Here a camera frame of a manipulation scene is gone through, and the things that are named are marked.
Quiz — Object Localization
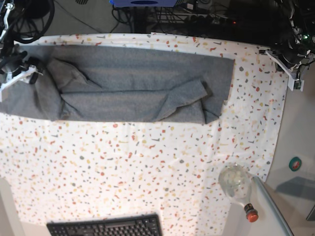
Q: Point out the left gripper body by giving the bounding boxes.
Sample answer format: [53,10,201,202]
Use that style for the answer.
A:
[271,46,312,69]

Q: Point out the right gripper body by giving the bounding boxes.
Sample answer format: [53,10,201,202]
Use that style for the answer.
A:
[0,51,44,85]

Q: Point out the grey t-shirt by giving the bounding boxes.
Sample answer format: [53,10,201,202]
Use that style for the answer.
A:
[0,45,234,124]

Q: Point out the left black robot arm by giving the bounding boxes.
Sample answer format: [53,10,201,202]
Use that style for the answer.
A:
[271,0,315,74]

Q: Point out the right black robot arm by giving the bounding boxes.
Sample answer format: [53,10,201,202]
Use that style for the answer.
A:
[0,0,55,86]

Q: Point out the black power strip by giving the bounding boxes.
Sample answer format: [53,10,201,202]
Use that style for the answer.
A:
[185,14,237,25]

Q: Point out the green tape roll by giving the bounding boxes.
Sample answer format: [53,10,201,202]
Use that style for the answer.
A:
[288,157,302,172]

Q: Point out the blue box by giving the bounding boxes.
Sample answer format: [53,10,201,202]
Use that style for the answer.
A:
[109,0,183,7]

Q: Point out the terrazzo pattern tablecloth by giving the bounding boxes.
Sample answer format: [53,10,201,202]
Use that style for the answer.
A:
[0,33,288,236]

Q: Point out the clear glass bottle orange cap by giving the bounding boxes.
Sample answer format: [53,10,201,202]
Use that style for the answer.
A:
[219,163,259,223]

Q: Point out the black keyboard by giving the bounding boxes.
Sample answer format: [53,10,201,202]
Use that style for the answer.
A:
[46,214,163,236]

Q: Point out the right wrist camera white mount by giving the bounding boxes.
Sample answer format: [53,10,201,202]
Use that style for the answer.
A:
[0,65,41,102]

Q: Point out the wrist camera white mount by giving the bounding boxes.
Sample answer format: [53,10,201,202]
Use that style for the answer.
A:
[0,65,41,102]
[259,49,305,91]

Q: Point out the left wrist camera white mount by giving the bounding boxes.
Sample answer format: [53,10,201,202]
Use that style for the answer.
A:
[259,49,305,91]

